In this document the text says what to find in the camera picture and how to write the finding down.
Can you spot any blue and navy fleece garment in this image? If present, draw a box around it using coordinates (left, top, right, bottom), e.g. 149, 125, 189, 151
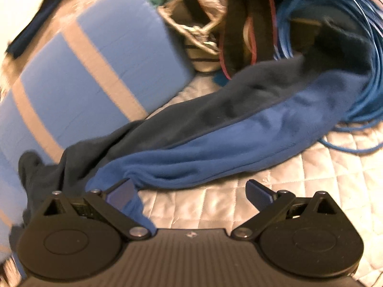
19, 21, 373, 224

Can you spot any dark clothes pile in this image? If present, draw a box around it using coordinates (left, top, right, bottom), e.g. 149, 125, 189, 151
157, 0, 283, 78

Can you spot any white quilted bedspread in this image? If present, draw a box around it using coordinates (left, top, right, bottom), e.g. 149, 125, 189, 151
137, 71, 383, 287

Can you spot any blue pillow with grey stripes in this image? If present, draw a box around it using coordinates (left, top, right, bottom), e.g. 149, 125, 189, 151
1, 0, 194, 168

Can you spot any red thin cable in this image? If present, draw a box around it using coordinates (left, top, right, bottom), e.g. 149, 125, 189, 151
218, 0, 281, 82

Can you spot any blue coiled cable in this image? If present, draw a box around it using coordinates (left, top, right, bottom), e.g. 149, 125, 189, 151
273, 0, 383, 156

